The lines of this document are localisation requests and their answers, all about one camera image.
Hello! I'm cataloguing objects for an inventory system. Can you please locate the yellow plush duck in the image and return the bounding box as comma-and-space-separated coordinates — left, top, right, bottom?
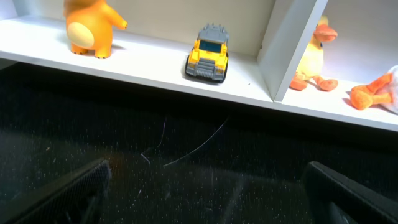
288, 15, 340, 92

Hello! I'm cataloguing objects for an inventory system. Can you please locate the white plush duck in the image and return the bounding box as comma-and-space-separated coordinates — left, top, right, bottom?
349, 64, 398, 115

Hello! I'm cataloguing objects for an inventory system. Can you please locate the yellow rubber duck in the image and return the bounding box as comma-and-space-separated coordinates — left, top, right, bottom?
63, 0, 129, 60

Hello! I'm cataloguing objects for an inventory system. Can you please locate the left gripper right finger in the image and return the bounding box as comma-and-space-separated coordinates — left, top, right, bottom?
300, 161, 398, 224

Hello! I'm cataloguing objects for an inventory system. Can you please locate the grey and yellow toy truck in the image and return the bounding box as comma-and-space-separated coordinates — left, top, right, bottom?
184, 22, 230, 84

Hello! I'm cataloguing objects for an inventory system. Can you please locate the white shelf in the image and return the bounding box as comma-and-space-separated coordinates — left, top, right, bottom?
0, 0, 398, 133

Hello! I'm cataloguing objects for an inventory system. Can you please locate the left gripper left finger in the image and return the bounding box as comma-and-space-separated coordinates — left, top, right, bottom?
0, 158, 112, 224

